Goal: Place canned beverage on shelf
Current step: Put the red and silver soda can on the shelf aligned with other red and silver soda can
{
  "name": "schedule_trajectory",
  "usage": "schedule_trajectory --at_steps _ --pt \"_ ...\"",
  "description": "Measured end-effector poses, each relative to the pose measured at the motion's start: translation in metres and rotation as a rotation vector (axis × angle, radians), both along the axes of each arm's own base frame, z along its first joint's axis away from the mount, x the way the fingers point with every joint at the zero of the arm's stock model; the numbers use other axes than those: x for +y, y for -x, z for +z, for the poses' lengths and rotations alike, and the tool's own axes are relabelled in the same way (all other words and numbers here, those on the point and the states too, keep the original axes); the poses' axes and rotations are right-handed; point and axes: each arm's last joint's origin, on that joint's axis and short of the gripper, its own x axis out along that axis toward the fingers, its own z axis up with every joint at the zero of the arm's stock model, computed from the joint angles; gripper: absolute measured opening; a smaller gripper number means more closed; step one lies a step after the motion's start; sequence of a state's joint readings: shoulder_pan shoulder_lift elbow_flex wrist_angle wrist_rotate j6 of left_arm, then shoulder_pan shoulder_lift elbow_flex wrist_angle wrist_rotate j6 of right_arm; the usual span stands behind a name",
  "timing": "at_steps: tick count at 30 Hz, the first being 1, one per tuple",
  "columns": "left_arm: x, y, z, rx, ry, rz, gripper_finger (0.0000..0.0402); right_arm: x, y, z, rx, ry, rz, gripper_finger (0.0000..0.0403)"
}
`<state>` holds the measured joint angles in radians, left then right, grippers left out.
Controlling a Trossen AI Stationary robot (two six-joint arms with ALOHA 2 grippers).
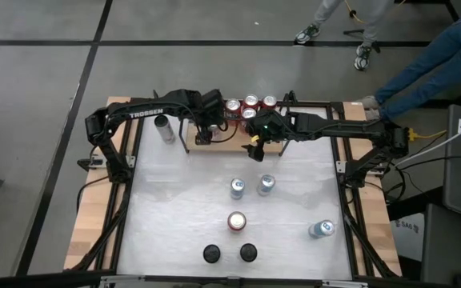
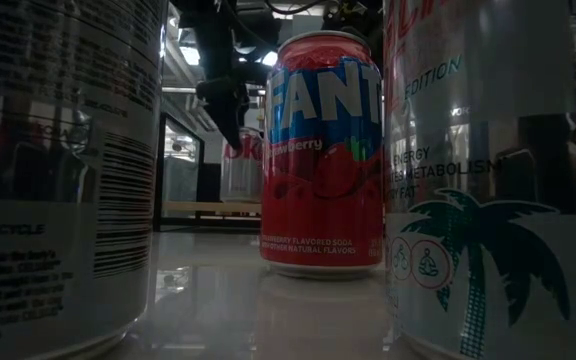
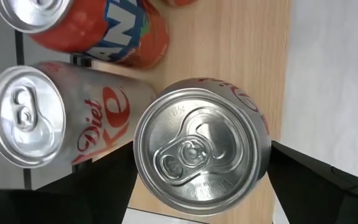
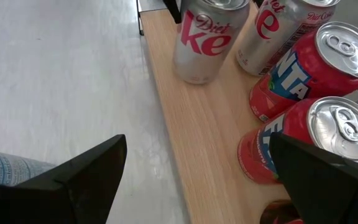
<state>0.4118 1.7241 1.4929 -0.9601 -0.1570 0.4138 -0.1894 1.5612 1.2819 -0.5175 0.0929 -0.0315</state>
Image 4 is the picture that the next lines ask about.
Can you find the silver Diet Coke can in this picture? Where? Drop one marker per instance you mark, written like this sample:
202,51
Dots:
275,40
204,46

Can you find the red Fanta strawberry can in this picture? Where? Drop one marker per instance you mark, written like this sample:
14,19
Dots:
297,121
319,71

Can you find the dark red soda can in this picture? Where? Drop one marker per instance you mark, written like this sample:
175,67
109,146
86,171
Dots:
275,214

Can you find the wooden shelf with black frame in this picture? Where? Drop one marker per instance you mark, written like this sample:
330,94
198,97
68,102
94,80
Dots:
204,140

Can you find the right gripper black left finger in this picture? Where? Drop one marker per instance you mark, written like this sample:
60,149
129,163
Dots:
67,202

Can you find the blue silver Red Bull can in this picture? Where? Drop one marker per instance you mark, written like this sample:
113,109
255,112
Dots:
5,168

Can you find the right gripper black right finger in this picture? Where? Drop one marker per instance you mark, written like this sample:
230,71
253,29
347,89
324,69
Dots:
331,193

